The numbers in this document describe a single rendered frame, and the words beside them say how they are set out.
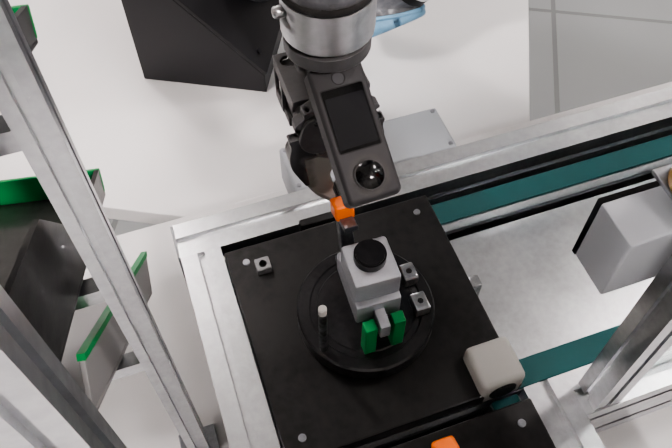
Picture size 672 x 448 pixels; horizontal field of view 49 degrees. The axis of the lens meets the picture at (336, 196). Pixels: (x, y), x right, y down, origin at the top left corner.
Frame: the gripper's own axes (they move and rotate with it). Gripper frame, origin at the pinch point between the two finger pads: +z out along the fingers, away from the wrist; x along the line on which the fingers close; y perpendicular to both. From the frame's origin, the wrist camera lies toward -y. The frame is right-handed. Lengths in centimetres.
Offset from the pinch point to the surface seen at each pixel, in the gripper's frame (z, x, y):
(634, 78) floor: 106, -128, 83
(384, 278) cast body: -2.4, -0.6, -11.5
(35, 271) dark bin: -25.9, 22.6, -16.7
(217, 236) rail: 10.2, 12.1, 5.9
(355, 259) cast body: -3.2, 1.4, -9.3
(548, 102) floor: 106, -98, 83
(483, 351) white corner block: 7.1, -9.1, -17.5
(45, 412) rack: -40, 19, -31
